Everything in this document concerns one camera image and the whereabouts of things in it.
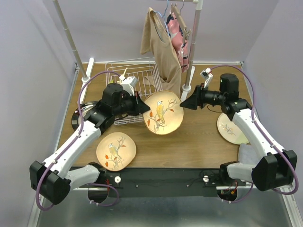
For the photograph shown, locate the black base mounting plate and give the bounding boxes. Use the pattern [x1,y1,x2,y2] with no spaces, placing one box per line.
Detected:
[78,163,247,199]

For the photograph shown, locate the white leaf pattern plate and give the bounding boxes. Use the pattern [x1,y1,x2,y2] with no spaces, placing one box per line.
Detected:
[217,113,249,145]

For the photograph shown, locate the wooden clip hanger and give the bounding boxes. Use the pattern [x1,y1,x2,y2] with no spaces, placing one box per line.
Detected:
[171,3,192,43]

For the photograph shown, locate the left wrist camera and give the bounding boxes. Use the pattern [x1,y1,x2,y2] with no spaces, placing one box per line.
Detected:
[119,75,138,96]

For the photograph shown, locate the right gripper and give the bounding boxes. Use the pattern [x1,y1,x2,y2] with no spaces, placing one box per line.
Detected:
[180,83,226,110]

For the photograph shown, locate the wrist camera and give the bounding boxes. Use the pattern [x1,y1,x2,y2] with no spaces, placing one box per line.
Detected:
[200,68,213,88]
[119,75,138,96]

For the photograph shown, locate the bird pattern plate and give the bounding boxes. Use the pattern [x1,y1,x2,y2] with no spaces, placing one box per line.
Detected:
[96,132,136,172]
[143,90,184,135]

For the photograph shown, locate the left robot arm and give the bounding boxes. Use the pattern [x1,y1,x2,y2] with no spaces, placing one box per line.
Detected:
[29,83,150,205]

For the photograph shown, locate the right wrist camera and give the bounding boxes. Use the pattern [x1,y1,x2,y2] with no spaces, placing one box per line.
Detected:
[200,68,213,88]

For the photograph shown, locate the white wire dish rack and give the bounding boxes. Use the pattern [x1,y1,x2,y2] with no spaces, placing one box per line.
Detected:
[105,56,166,126]

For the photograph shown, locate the beige t-shirt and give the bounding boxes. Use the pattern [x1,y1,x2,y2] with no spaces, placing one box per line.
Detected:
[140,7,182,97]

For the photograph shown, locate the blue wire hanger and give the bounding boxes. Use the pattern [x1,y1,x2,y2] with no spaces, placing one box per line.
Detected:
[154,0,170,37]

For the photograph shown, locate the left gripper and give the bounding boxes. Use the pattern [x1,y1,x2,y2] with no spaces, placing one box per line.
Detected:
[113,90,151,116]

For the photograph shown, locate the black rimmed striped plate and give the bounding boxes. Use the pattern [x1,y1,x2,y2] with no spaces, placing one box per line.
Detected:
[71,101,98,131]

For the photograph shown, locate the white clothes rack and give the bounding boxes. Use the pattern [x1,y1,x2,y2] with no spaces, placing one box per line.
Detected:
[53,0,204,101]

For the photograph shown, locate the pink patterned garment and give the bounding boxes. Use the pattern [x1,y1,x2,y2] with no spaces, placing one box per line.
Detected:
[166,13,189,72]

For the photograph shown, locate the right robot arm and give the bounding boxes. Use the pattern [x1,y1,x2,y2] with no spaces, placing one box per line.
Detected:
[180,69,299,193]

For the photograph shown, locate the grey folded cloth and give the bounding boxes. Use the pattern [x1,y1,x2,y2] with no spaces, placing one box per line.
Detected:
[238,143,259,165]

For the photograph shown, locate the green yellow woven mat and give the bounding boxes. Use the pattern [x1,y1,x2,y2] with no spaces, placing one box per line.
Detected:
[118,67,128,84]

